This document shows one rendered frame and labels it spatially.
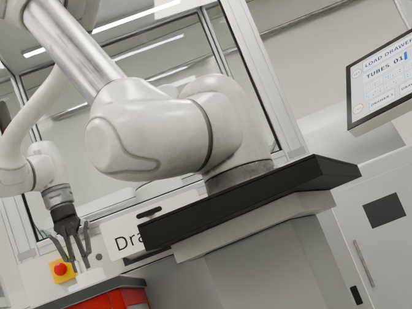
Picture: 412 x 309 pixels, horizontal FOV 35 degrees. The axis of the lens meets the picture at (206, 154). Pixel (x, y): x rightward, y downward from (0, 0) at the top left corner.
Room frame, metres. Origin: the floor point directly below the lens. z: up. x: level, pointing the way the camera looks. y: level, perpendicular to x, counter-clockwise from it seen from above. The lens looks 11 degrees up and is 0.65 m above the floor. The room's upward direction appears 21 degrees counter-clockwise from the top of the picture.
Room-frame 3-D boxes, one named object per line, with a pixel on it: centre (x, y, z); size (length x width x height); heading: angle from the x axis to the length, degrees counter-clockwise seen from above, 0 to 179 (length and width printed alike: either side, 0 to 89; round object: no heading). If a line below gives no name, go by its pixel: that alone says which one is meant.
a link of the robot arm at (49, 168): (1.91, 0.48, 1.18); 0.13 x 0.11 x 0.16; 133
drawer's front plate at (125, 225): (1.80, 0.21, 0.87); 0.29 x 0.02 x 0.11; 94
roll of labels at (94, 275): (1.62, 0.38, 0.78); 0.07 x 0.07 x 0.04
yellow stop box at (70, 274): (2.04, 0.55, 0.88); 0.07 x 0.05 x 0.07; 94
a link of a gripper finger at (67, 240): (1.92, 0.48, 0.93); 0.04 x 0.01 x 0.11; 2
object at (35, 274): (2.57, 0.22, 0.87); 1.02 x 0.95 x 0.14; 94
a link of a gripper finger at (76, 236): (1.92, 0.45, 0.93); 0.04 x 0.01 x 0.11; 2
